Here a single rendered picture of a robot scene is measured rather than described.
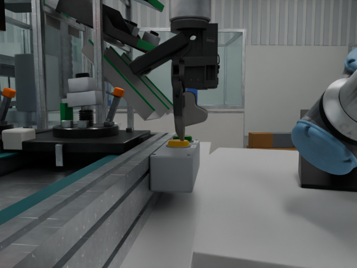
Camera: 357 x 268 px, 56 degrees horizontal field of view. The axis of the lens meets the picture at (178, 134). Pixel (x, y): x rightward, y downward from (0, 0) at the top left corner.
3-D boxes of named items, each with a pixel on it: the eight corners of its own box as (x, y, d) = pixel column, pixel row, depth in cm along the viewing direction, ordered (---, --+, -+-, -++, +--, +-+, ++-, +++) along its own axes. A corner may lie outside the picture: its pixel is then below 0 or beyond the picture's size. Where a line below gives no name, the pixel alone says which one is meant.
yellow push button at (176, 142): (189, 149, 65) (189, 139, 65) (188, 152, 61) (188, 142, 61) (169, 149, 65) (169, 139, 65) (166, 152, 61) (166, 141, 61)
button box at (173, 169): (200, 166, 74) (200, 139, 73) (192, 193, 53) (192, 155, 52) (168, 166, 75) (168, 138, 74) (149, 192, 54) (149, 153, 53)
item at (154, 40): (157, 56, 114) (165, 36, 112) (152, 55, 110) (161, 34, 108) (136, 47, 116) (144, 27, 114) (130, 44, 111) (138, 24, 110)
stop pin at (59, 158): (65, 165, 62) (65, 143, 62) (62, 166, 61) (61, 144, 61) (58, 165, 63) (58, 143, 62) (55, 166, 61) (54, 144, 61)
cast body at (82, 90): (103, 104, 75) (100, 73, 74) (96, 105, 71) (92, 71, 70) (68, 107, 76) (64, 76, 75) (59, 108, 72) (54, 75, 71)
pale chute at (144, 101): (160, 118, 105) (170, 108, 104) (144, 121, 93) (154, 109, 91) (102, 56, 109) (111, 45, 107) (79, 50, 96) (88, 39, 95)
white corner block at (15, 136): (36, 148, 68) (36, 128, 67) (24, 151, 63) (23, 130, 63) (15, 147, 68) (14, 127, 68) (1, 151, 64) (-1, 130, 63)
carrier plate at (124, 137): (150, 137, 85) (150, 129, 84) (124, 153, 61) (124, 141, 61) (60, 136, 87) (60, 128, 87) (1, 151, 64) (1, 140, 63)
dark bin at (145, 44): (154, 53, 103) (163, 31, 102) (136, 47, 91) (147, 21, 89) (81, 19, 109) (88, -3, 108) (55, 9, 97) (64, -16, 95)
